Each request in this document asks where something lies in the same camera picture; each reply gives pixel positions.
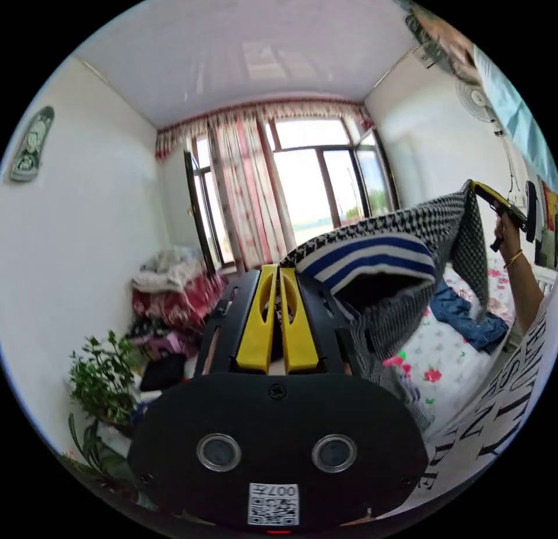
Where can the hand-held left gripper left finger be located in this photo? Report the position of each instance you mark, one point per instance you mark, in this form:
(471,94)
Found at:
(255,330)

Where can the person's body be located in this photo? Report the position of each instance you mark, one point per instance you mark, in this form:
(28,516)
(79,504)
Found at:
(497,417)

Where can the white wall fan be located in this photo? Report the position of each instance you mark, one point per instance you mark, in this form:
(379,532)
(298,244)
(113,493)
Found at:
(477,101)

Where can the blue jeans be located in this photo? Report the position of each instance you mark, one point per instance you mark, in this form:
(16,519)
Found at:
(473,321)

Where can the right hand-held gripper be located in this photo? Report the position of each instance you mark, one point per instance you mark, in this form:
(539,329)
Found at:
(510,219)

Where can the person's right hand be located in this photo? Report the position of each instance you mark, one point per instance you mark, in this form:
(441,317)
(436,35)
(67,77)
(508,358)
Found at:
(508,243)

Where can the red white patterned curtain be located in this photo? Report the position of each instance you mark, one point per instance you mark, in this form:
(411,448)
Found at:
(244,190)

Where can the person's right forearm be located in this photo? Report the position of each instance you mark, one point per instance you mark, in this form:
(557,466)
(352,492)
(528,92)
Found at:
(525,290)

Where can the stack of folded blankets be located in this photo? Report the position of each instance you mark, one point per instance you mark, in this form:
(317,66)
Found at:
(174,282)

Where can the black white checkered jacket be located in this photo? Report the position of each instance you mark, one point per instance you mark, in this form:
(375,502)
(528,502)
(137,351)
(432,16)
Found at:
(392,238)

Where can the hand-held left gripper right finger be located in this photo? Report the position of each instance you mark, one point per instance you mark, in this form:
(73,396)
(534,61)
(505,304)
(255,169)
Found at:
(301,334)

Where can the green potted plant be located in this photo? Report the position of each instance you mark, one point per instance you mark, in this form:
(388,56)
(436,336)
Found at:
(102,382)

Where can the bed with floral sheet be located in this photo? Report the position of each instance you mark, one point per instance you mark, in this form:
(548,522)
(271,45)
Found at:
(444,364)

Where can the window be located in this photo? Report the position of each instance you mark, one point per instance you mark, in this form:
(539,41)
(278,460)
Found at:
(314,186)

